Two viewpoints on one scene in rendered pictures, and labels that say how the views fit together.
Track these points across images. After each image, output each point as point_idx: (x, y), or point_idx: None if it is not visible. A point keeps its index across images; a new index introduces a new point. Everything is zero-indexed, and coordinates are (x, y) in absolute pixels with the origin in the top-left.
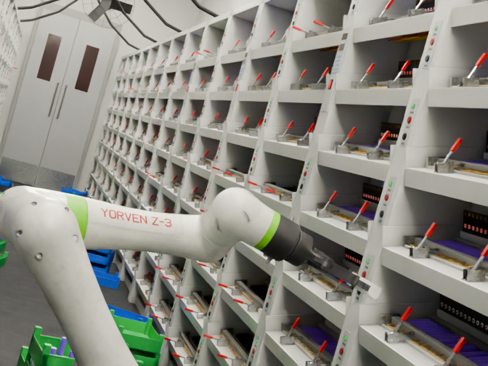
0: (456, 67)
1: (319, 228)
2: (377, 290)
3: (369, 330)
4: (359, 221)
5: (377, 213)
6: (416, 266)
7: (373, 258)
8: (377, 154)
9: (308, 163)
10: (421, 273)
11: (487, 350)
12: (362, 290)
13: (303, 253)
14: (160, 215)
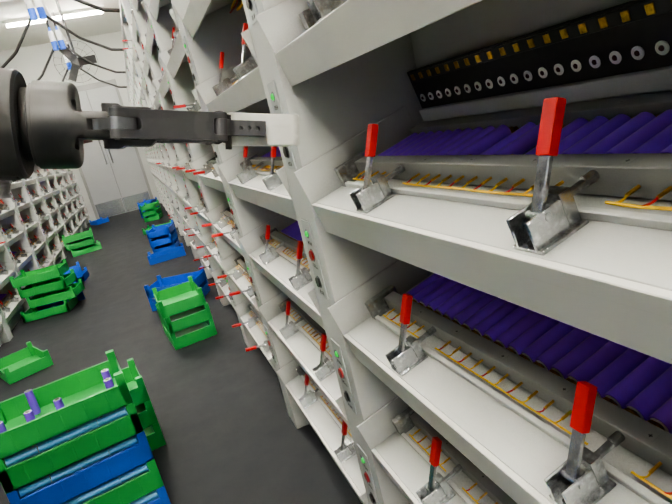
0: None
1: (224, 107)
2: (287, 122)
3: (330, 205)
4: (249, 59)
5: (246, 9)
6: (335, 23)
7: (276, 84)
8: None
9: (185, 45)
10: (352, 27)
11: (582, 113)
12: (256, 140)
13: (56, 126)
14: None
